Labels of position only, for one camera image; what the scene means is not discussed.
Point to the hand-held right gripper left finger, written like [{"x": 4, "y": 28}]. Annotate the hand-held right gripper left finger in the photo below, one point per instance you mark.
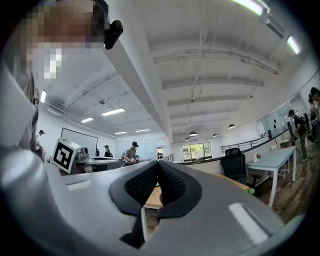
[{"x": 87, "y": 205}]

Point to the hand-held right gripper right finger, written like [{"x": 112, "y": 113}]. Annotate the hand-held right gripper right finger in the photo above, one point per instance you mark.
[{"x": 212, "y": 220}]

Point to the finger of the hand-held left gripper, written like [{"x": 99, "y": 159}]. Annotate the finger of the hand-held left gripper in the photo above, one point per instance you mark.
[{"x": 105, "y": 163}]

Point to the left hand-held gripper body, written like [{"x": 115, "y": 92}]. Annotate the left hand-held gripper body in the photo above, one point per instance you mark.
[{"x": 65, "y": 156}]

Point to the small white bottle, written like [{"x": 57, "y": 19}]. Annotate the small white bottle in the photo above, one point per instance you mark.
[{"x": 255, "y": 158}]

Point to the rectangular ceiling light panel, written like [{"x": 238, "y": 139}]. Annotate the rectangular ceiling light panel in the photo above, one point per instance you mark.
[
  {"x": 43, "y": 96},
  {"x": 113, "y": 111},
  {"x": 87, "y": 120}
]

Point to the green small object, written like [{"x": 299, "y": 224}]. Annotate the green small object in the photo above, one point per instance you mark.
[{"x": 251, "y": 191}]

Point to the black office chair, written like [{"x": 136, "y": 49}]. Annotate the black office chair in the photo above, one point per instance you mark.
[{"x": 235, "y": 165}]

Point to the wooden desk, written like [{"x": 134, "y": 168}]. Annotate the wooden desk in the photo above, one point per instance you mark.
[{"x": 155, "y": 197}]

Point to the person's grey shirt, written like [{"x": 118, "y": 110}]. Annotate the person's grey shirt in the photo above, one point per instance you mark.
[{"x": 23, "y": 105}]

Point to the large window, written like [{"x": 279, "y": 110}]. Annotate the large window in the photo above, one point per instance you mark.
[{"x": 197, "y": 150}]

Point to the pink flowers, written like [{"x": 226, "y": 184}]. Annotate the pink flowers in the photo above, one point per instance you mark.
[{"x": 258, "y": 156}]

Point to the black metal railing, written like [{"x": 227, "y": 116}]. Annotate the black metal railing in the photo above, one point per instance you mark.
[{"x": 240, "y": 145}]

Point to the white long table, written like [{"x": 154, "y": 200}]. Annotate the white long table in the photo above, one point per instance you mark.
[{"x": 272, "y": 158}]

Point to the person's head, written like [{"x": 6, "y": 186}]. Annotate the person's head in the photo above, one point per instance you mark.
[{"x": 57, "y": 32}]

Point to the long ceiling light strip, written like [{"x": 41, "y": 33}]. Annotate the long ceiling light strip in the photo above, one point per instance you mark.
[
  {"x": 293, "y": 45},
  {"x": 250, "y": 5}
]

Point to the white ceiling air conditioner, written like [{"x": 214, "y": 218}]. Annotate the white ceiling air conditioner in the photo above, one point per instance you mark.
[{"x": 272, "y": 23}]

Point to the black head-mounted camera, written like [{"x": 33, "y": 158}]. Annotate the black head-mounted camera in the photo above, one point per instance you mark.
[{"x": 113, "y": 33}]

